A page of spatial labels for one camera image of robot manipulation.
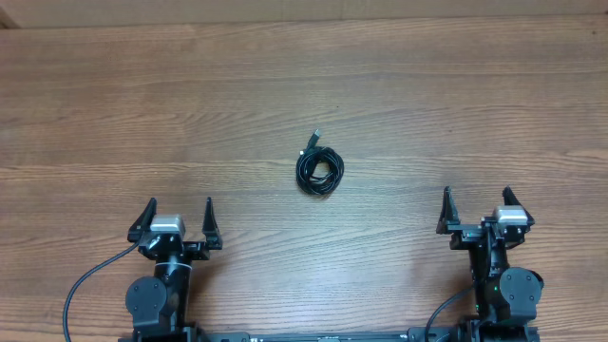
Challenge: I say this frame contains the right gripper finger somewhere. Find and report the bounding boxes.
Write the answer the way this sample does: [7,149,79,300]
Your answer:
[502,186,535,226]
[436,186,460,235]

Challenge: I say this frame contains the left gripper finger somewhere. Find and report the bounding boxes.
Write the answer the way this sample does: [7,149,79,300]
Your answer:
[201,197,222,250]
[127,198,157,242]

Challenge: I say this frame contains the black usb cable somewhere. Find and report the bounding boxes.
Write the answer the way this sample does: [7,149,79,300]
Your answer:
[294,128,346,197]

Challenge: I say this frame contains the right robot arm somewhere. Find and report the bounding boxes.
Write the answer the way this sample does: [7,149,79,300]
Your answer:
[424,187,544,341]

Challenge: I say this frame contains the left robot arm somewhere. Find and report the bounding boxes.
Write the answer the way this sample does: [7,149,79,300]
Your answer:
[125,198,222,341]

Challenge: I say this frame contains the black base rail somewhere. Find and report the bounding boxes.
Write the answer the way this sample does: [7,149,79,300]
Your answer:
[144,327,541,342]

